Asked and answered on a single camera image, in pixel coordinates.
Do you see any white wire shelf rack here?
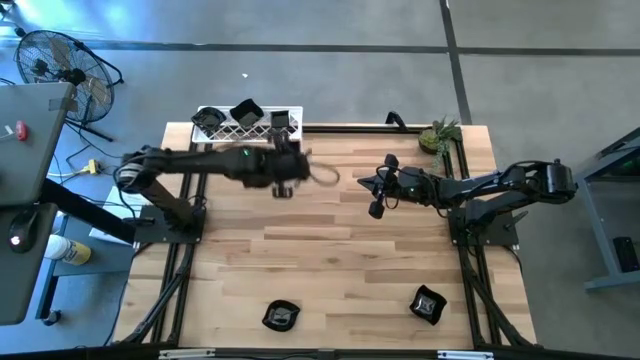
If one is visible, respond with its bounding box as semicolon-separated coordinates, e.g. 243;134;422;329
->
191;104;305;151

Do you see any silver metal bracket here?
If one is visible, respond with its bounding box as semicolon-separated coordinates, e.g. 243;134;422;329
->
437;349;495;360
158;348;217;360

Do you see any black wavy round plate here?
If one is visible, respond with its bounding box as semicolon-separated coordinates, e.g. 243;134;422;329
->
261;298;302;333

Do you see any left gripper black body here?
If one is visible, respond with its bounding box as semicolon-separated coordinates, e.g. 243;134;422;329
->
242;144;311;189

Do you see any black slanted stand beam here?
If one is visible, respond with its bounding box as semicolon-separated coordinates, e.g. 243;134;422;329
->
37;177;139;245

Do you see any grey desk foot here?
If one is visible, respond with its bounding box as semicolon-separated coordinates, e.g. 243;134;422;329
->
34;214;135;327

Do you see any black computer mouse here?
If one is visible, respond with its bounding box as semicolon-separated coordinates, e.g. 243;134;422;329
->
7;208;40;255

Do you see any black flat device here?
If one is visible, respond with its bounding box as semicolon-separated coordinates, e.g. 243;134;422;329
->
612;235;640;274

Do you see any grey desk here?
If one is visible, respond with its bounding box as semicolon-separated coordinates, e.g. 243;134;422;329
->
0;81;77;327

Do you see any potted green succulent plant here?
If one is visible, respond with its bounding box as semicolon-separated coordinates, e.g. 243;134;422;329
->
417;115;464;180

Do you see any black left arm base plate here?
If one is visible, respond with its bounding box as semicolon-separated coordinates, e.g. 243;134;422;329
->
133;205;207;245

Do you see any grey metal side table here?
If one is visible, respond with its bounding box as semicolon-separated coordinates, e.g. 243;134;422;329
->
552;124;640;294

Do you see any black floor fan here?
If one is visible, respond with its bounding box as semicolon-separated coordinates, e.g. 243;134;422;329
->
13;28;125;144

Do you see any black clamp hook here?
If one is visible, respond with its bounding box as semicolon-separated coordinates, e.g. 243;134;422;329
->
384;110;409;132

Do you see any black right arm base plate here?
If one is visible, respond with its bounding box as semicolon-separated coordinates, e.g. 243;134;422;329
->
447;205;529;247

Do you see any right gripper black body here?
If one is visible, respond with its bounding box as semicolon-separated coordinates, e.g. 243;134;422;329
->
387;167;439;205

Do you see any white yellow spray bottle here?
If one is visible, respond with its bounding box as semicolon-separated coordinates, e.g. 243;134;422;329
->
43;233;93;266

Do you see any black aluminium table frame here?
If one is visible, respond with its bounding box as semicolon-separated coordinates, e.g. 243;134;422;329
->
113;122;540;360

